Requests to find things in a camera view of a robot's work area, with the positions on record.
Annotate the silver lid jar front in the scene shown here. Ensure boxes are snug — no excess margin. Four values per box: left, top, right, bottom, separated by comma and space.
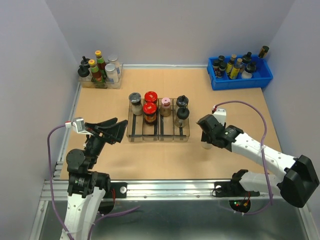
104, 63, 119, 83

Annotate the purple cable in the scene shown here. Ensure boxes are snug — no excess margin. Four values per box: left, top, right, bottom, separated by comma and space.
46, 124, 73, 240
212, 100, 274, 216

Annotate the clear corner storage box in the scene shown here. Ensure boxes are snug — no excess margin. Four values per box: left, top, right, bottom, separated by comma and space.
78, 68, 122, 89

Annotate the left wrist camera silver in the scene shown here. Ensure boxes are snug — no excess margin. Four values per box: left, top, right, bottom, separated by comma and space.
64, 117, 89, 135

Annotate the clear bin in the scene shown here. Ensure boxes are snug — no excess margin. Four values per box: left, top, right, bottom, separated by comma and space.
173, 98, 190, 142
158, 98, 174, 142
142, 101, 159, 142
126, 103, 144, 143

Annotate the red lid sauce jar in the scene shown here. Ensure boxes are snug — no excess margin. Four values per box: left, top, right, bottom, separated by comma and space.
144, 91, 158, 104
142, 102, 158, 125

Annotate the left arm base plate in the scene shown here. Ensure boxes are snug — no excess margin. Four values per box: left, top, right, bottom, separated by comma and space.
103, 181, 128, 199

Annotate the chili sauce bottle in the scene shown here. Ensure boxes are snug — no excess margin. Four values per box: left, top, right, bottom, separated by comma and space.
95, 50, 107, 78
88, 59, 104, 83

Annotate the white powder jar black lid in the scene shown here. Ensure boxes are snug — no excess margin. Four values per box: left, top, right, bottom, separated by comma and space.
128, 92, 143, 116

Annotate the chili sauce bottle back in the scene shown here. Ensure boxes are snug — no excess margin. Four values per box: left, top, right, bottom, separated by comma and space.
95, 50, 107, 78

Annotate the yellow lid spice jar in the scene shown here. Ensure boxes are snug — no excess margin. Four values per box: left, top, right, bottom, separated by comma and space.
201, 141, 213, 150

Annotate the black cap spice jar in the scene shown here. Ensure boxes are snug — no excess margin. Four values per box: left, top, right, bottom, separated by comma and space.
176, 95, 189, 109

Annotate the black knob bottle back left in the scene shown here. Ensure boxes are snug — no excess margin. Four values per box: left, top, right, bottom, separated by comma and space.
80, 55, 90, 69

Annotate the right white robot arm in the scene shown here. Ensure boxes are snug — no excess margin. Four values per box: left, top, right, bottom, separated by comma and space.
197, 114, 320, 208

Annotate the red lid sauce jar front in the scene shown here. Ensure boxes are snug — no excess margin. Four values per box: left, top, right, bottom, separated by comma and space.
142, 102, 158, 125

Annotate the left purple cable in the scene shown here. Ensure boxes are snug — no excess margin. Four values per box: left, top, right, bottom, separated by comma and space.
46, 124, 73, 240

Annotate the red lid sauce jar back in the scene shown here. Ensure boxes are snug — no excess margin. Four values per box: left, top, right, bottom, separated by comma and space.
144, 91, 158, 104

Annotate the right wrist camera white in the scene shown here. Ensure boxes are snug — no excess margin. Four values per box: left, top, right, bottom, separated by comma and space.
212, 107, 227, 125

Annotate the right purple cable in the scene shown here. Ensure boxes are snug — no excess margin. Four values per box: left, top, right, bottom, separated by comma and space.
212, 100, 274, 216

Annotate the chili sauce bottle front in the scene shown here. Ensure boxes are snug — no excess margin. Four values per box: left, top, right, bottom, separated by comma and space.
88, 59, 104, 83

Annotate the blue plastic bin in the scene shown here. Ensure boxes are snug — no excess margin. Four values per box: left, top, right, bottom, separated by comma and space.
206, 54, 273, 91

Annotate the aluminium rail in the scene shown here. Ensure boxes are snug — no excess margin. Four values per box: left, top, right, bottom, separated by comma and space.
41, 177, 307, 201

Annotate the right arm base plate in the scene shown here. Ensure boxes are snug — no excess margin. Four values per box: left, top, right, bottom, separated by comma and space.
211, 180, 260, 198

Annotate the silver lid jar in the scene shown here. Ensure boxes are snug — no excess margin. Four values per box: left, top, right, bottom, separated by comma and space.
104, 63, 119, 83
107, 54, 121, 75

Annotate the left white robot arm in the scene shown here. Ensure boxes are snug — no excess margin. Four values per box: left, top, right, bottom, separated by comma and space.
60, 117, 128, 240

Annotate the black knob bottle front left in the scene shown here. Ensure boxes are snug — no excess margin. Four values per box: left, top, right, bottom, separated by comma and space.
77, 65, 92, 82

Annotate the silver lid jar back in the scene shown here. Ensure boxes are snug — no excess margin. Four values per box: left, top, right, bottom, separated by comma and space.
107, 54, 121, 75

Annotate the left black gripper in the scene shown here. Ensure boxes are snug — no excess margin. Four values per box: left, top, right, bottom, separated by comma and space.
84, 116, 128, 168

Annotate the dark bottle behind blue bin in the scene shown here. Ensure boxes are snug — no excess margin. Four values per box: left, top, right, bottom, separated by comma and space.
257, 45, 270, 59

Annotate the black knob bottle in bin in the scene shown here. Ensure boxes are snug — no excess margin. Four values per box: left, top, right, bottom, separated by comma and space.
240, 51, 257, 79

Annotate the yellow label bottle in bin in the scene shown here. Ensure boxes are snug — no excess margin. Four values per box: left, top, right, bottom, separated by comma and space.
225, 54, 243, 80

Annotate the black knob lid bottle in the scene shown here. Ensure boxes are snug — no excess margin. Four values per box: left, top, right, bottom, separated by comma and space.
174, 107, 190, 128

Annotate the pink lid spice jar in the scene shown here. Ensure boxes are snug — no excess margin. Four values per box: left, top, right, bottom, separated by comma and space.
160, 97, 171, 117

